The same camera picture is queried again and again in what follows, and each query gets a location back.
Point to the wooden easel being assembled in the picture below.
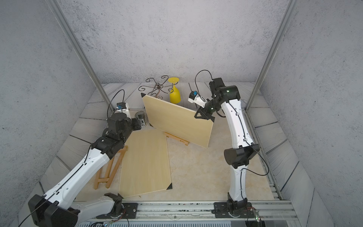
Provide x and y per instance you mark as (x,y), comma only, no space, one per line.
(168,135)

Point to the dark metal hanger stand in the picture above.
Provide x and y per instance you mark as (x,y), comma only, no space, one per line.
(156,89)

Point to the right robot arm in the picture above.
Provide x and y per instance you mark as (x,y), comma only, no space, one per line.
(243,149)

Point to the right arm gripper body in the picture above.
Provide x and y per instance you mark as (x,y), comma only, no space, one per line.
(211,107)

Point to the metal frame post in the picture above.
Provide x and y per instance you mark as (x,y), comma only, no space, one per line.
(63,23)
(273,50)

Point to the yellow plastic wine glass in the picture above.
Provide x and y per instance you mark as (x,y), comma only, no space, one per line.
(175,96)

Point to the light wooden board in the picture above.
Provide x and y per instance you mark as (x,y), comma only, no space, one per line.
(178,121)
(145,166)

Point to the right metal frame post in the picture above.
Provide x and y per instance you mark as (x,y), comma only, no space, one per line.
(273,50)

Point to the left metal frame post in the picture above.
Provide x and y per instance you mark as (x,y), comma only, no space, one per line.
(63,23)

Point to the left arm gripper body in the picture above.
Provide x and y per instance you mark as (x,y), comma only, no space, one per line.
(135,125)

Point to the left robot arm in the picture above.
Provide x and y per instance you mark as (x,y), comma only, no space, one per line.
(57,208)

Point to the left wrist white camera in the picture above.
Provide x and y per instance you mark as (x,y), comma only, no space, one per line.
(123,107)

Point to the wrist white camera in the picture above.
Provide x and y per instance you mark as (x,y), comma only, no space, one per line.
(194,97)
(123,107)

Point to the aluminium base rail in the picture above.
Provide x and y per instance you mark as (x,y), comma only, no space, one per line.
(201,214)

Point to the wooden easel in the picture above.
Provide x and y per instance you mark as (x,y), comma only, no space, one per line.
(111,170)

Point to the striped ceramic mug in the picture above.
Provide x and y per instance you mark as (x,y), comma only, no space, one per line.
(142,118)

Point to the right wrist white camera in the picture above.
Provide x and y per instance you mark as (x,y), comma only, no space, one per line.
(194,97)

